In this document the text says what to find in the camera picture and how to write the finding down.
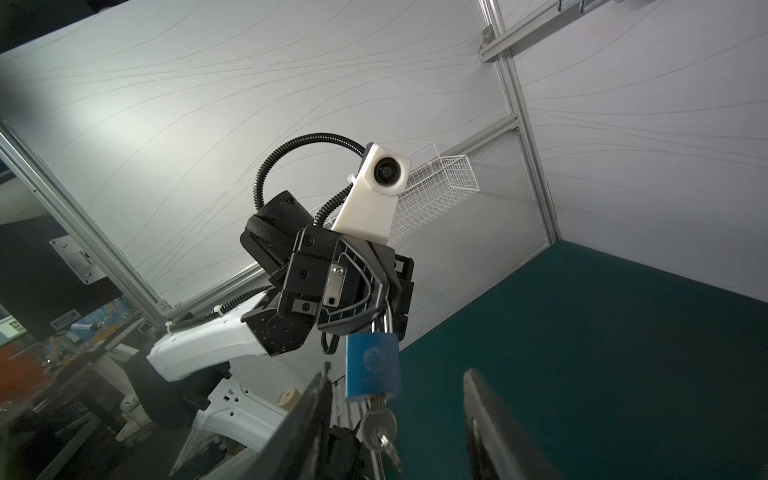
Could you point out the aluminium crossbar rail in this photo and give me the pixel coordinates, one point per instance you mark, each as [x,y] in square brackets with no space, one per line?
[531,29]

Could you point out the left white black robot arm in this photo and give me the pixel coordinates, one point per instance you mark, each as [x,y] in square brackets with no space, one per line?
[184,379]

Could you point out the blue padlock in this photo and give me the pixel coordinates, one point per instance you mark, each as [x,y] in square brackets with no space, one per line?
[373,377]

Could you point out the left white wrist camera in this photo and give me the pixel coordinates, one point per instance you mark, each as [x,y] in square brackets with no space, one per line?
[369,209]

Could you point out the green table mat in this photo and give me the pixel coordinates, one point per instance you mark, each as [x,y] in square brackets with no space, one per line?
[614,370]

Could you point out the white tape roll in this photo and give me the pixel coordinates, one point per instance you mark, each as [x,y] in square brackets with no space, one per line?
[289,399]

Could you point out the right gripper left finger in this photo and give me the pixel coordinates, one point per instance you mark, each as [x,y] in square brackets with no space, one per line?
[299,447]

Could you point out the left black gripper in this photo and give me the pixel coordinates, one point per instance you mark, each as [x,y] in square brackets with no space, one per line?
[335,283]

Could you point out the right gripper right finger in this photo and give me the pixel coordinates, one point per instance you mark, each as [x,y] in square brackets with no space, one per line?
[497,445]

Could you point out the white wire basket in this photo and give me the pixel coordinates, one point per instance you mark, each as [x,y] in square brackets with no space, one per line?
[433,188]

